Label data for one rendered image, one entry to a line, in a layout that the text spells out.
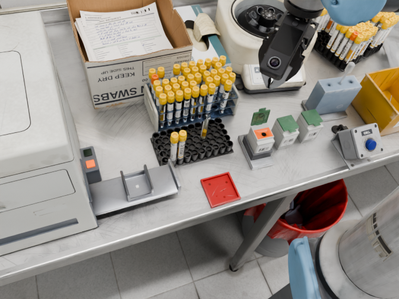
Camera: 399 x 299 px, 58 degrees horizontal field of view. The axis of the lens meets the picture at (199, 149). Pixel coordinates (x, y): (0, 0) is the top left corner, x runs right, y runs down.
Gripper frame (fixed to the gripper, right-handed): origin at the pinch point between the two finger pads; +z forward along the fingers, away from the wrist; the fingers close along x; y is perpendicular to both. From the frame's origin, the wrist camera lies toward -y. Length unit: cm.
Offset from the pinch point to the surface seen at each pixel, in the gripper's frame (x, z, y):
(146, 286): 11, 100, -31
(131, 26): 40.0, 6.5, 3.4
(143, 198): 9.0, 8.9, -33.9
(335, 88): -12.8, 2.5, 11.9
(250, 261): -21, 100, 2
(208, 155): 4.2, 11.5, -16.2
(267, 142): -5.9, 5.7, -9.5
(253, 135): -2.6, 5.6, -9.7
